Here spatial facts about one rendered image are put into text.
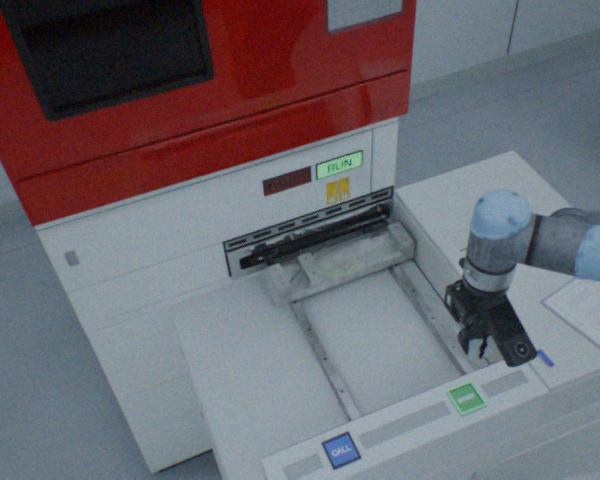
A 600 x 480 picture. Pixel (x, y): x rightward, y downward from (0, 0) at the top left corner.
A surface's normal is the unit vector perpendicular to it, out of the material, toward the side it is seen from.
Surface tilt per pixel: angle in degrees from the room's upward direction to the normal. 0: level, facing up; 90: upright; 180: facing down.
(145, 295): 90
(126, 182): 90
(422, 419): 0
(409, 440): 0
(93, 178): 90
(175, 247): 90
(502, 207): 0
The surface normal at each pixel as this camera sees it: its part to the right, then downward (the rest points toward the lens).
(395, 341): -0.06, -0.69
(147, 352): 0.38, 0.65
